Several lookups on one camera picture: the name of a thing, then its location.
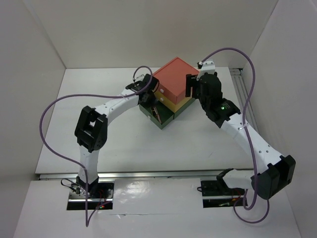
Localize black gold lipstick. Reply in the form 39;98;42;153
151;107;161;123

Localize red top drawer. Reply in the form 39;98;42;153
152;56;201;104

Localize green bottom drawer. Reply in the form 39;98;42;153
139;102;189;129

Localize yellow drawer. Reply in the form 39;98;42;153
155;91;195;113

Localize pink lip liner pencil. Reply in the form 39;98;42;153
154;107;161;123

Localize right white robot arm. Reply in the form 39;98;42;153
185;73;296;200

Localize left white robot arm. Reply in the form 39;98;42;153
74;74;159;198

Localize three-drawer organizer box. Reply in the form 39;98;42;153
150;56;204;119

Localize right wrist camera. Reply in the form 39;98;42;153
196;59;215;81

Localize aluminium rail right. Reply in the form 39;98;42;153
229;68;259;132

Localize aluminium rail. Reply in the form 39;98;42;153
229;68;259;132
37;169;258;180

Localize aluminium rail front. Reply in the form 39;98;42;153
37;169;258;180

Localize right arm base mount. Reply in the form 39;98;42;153
197;180;245;208

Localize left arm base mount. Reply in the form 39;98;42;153
60;178;114;211

